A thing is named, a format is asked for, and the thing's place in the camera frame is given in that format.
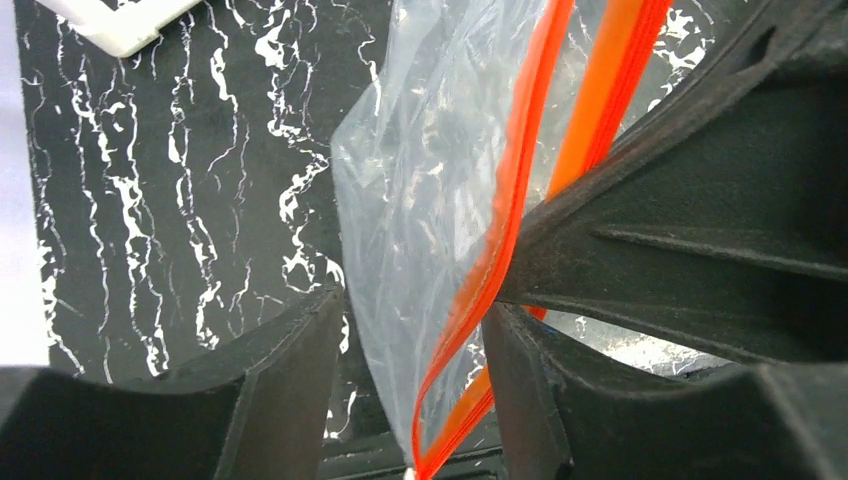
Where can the white PVC pipe frame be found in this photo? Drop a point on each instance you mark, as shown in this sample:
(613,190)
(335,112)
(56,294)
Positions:
(120,32)

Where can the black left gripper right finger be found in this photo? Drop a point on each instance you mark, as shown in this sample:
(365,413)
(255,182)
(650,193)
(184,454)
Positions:
(567,411)

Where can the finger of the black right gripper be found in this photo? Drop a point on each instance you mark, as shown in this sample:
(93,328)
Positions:
(719,221)

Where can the clear zip bag orange zipper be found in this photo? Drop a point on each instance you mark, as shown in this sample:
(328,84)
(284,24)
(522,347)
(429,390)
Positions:
(482,110)

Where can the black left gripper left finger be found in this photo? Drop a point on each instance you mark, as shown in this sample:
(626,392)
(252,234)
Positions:
(254,408)

